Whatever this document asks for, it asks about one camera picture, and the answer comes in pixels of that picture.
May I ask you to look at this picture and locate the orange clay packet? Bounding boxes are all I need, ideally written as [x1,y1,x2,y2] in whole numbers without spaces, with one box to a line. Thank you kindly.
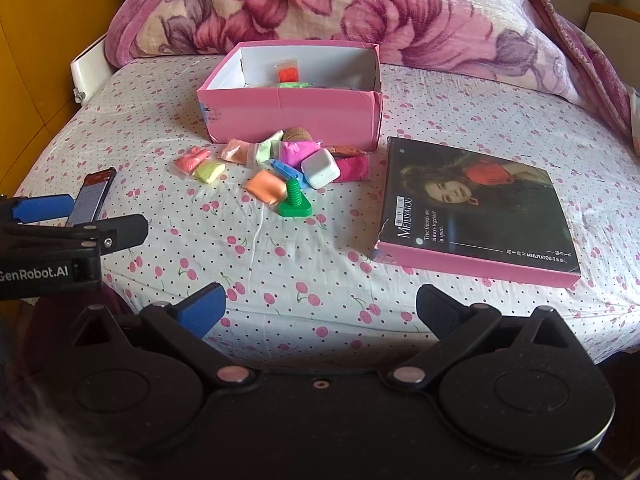
[244,169,289,206]

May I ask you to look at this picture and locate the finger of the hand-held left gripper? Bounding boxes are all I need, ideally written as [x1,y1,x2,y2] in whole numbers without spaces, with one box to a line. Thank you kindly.
[0,193,76,224]
[70,213,150,254]

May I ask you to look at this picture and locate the green toy bolt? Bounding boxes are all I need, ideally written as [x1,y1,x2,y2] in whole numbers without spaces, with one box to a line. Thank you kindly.
[277,178,314,219]

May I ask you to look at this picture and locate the white square case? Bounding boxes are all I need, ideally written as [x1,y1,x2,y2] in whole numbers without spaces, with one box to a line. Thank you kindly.
[300,150,344,190]

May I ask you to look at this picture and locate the white bed side board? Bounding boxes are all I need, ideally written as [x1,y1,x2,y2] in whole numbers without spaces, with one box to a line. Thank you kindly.
[70,32,114,104]

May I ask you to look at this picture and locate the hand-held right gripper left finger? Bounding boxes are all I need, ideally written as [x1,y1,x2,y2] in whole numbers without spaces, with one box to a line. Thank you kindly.
[70,282,255,387]

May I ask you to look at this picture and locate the yellow-green clay packet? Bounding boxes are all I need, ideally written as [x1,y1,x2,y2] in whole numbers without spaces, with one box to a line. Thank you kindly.
[192,161,227,185]

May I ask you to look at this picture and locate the white wood-edged headboard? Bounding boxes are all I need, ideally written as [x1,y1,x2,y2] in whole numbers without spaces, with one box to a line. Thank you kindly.
[587,2,640,47]

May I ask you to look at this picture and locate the peach clay packet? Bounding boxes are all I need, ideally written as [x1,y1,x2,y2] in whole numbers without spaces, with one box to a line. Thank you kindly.
[220,138,259,166]

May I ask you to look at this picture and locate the red-orange clay packet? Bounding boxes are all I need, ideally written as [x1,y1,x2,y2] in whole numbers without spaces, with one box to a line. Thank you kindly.
[272,61,301,83]

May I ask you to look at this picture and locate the blue clay packet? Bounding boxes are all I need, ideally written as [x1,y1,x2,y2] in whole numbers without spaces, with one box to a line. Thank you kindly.
[269,159,309,190]

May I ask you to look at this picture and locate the portrait print box lid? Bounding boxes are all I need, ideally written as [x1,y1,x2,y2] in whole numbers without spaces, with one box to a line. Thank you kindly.
[372,136,584,290]

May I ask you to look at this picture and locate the pink floral blanket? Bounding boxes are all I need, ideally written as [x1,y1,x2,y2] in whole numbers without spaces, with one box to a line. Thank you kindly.
[105,0,640,156]

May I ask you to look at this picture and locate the yellow wooden wardrobe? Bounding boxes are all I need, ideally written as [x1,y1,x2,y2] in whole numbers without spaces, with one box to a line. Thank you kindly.
[0,0,127,197]

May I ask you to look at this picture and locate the smartphone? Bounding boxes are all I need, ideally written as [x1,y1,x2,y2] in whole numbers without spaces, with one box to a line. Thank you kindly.
[65,167,118,229]

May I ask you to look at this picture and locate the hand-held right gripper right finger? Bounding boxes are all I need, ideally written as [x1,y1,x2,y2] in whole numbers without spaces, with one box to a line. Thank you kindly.
[386,284,577,389]

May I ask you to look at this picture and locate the bright green clay packet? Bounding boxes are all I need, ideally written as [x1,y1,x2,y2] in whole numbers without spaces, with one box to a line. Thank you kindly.
[245,80,321,91]

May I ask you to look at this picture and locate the pink cardboard box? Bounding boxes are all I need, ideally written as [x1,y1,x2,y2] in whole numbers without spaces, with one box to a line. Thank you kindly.
[196,41,385,154]

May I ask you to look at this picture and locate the coral pink clay packet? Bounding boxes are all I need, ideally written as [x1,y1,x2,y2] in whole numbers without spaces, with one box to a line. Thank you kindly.
[174,145,212,176]

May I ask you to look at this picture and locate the cherry print bed sheet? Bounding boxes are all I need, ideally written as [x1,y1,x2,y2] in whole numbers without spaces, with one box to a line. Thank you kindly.
[14,54,640,367]

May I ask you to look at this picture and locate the magenta clay packet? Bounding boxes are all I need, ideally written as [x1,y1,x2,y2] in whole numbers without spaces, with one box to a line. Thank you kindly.
[278,140,324,171]
[332,155,371,184]

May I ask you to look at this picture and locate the pale green clay packet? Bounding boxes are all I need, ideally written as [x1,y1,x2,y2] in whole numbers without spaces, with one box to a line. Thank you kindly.
[248,130,285,169]

